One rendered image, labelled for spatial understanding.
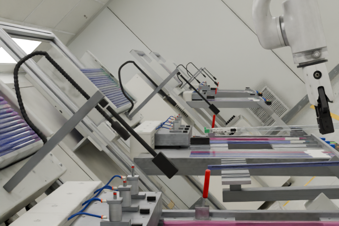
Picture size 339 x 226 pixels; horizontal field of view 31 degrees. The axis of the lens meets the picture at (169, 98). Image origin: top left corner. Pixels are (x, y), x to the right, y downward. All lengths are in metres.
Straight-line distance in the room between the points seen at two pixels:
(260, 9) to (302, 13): 0.10
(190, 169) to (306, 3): 0.85
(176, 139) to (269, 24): 1.04
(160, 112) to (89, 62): 2.87
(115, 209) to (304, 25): 0.68
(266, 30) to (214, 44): 7.25
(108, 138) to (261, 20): 0.82
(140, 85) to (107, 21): 3.31
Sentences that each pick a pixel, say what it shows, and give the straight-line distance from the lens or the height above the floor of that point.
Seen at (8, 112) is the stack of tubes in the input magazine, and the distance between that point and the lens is 1.36.
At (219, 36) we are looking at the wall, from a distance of 8.76.
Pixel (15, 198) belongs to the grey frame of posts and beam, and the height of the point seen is 1.32.
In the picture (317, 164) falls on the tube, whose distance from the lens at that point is 1.67.
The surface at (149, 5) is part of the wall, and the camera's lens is 8.85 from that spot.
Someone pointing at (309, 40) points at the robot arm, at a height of 1.13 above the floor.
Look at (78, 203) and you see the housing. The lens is 1.18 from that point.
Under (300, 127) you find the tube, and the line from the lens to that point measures 1.54.
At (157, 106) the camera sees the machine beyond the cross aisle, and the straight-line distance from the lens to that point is 5.70.
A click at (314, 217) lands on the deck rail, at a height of 0.86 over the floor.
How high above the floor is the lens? 1.23
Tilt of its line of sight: 1 degrees up
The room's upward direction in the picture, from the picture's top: 45 degrees counter-clockwise
